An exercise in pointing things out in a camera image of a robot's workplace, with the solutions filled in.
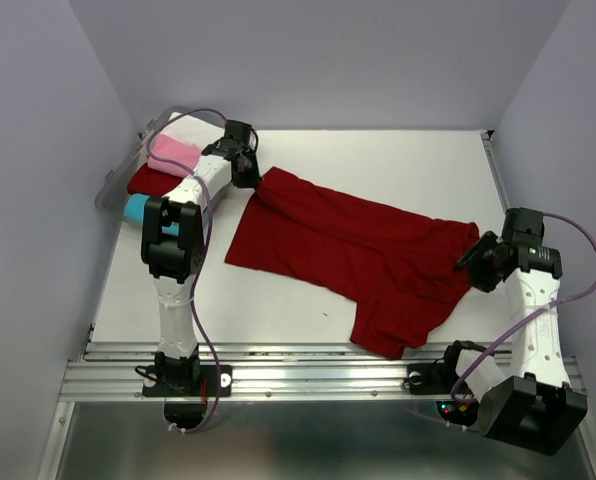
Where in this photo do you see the clear plastic storage bin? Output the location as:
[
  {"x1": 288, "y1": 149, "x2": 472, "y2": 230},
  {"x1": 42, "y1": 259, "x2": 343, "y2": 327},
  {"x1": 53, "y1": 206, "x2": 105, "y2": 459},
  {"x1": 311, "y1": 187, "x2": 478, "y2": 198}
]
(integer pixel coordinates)
[{"x1": 95, "y1": 107, "x2": 233, "y2": 222}]

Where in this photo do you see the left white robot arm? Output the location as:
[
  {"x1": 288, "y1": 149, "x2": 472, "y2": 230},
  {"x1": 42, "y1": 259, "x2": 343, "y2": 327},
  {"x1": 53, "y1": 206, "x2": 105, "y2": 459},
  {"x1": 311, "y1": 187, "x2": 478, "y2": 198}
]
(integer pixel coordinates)
[{"x1": 137, "y1": 120, "x2": 262, "y2": 394}]

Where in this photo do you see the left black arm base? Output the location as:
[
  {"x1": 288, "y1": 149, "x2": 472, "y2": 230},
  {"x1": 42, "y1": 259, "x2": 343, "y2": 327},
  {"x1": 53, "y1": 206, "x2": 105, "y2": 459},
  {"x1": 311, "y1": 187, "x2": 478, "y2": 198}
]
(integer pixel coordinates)
[{"x1": 134, "y1": 351, "x2": 233, "y2": 398}]

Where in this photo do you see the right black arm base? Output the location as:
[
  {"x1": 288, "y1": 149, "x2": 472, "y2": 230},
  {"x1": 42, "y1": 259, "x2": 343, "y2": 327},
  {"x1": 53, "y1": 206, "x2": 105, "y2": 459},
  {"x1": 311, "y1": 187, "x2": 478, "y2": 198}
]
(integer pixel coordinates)
[{"x1": 402, "y1": 340, "x2": 485, "y2": 395}]

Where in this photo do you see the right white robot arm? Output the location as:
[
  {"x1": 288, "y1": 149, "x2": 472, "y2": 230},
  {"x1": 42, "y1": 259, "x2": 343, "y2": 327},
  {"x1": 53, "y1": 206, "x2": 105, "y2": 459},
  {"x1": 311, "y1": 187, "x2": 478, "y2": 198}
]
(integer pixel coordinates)
[{"x1": 438, "y1": 208, "x2": 588, "y2": 455}]

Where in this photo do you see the rolled white t shirt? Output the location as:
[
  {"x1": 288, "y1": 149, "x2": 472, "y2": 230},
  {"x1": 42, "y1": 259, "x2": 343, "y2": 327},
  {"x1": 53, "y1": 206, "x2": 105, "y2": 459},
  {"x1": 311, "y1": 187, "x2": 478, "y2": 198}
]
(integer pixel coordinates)
[{"x1": 156, "y1": 115, "x2": 224, "y2": 150}]

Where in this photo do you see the rolled pink t shirt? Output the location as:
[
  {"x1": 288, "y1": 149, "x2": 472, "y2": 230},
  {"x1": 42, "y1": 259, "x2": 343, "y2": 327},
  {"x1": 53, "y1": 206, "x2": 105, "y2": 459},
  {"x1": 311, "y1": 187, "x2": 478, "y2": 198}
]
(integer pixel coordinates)
[{"x1": 147, "y1": 134, "x2": 201, "y2": 178}]

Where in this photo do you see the rolled dark red t shirt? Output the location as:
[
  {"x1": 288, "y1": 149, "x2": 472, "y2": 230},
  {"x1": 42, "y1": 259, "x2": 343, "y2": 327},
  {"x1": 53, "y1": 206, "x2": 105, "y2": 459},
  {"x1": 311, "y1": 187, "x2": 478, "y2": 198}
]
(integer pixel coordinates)
[{"x1": 126, "y1": 165, "x2": 224, "y2": 216}]

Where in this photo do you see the rolled cyan t shirt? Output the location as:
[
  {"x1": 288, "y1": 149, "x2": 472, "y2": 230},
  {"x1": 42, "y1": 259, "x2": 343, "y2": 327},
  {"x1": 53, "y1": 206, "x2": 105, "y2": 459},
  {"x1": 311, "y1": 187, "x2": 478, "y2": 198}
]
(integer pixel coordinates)
[{"x1": 124, "y1": 194, "x2": 208, "y2": 236}]

